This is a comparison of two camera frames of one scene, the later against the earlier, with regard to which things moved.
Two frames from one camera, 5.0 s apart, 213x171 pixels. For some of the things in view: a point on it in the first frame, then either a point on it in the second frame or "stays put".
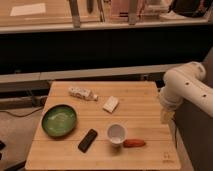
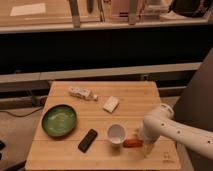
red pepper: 133,143 stays put
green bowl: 58,120 stays put
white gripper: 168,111 → 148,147
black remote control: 87,141 stays put
